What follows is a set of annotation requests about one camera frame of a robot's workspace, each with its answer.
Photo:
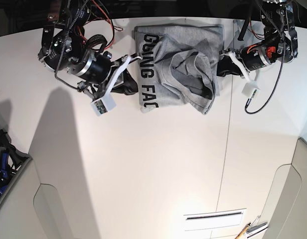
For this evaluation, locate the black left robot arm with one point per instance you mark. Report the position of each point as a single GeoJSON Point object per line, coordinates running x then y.
{"type": "Point", "coordinates": [278, 42]}

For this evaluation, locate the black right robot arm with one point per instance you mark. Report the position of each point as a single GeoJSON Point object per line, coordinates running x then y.
{"type": "Point", "coordinates": [63, 37]}

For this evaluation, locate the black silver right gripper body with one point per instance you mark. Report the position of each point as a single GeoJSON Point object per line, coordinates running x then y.
{"type": "Point", "coordinates": [96, 70]}

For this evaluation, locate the blue black equipment pile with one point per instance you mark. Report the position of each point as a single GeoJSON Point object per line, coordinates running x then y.
{"type": "Point", "coordinates": [11, 160]}

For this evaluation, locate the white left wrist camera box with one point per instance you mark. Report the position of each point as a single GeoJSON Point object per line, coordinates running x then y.
{"type": "Point", "coordinates": [250, 89]}

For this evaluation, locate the grey T-shirt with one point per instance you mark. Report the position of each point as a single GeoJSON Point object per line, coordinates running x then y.
{"type": "Point", "coordinates": [178, 65]}

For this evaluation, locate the wooden handled tool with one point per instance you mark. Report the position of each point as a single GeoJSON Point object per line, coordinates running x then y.
{"type": "Point", "coordinates": [243, 231]}

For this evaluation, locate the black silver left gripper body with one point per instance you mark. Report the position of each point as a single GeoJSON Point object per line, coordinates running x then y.
{"type": "Point", "coordinates": [254, 57]}

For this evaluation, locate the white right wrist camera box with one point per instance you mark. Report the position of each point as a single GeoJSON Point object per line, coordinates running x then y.
{"type": "Point", "coordinates": [103, 105]}

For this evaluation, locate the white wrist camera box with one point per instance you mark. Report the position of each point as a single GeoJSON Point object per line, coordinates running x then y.
{"type": "Point", "coordinates": [250, 89]}
{"type": "Point", "coordinates": [103, 105]}

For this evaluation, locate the white vent plate with slot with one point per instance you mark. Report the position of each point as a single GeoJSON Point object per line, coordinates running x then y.
{"type": "Point", "coordinates": [212, 221]}

